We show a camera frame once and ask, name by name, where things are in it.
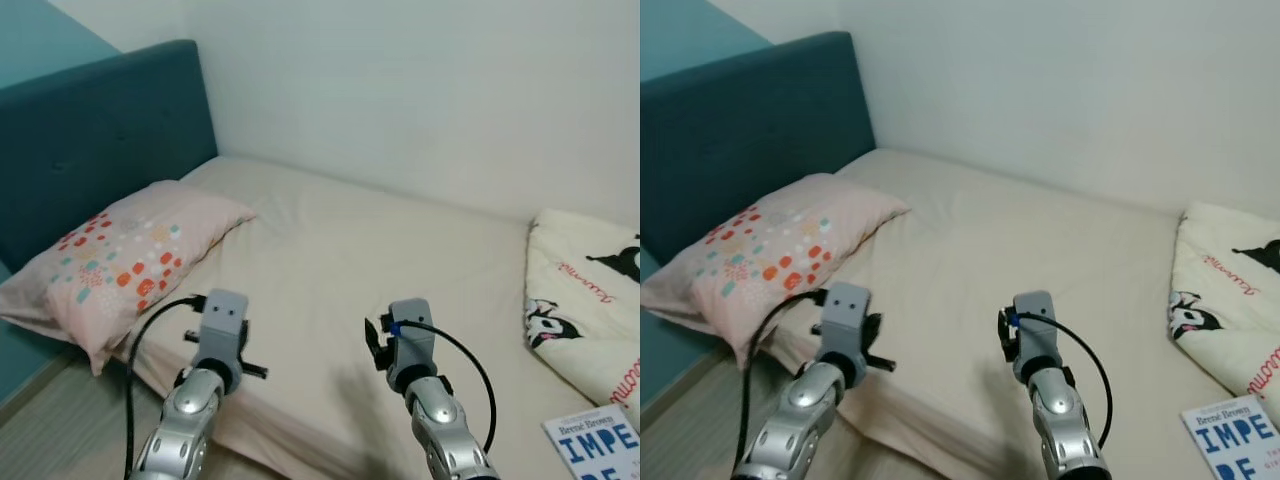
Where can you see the teal upholstered headboard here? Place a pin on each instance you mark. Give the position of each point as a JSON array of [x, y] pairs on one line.
[[100, 130], [740, 130]]

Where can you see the cream cartoon print blanket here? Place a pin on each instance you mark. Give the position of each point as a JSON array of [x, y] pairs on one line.
[[1250, 320], [610, 330]]

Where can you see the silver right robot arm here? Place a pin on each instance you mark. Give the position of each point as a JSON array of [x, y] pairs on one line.
[[440, 420], [1060, 410]]

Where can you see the white book blue letters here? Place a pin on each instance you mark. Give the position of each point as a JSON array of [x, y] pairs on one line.
[[590, 445], [1230, 440]]

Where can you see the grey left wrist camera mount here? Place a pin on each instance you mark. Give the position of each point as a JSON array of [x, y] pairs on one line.
[[223, 325], [845, 318]]

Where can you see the pink dotted pillow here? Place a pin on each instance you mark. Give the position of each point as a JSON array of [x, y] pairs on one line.
[[130, 250], [780, 245]]

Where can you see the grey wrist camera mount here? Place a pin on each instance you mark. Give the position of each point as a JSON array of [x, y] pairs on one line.
[[845, 318], [1035, 335], [412, 345], [223, 325]]

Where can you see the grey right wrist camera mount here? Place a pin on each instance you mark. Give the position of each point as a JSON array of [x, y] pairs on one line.
[[412, 345], [1035, 335]]

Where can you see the beige sheeted mattress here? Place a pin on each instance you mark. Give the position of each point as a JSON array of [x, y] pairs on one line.
[[380, 250], [1020, 240]]

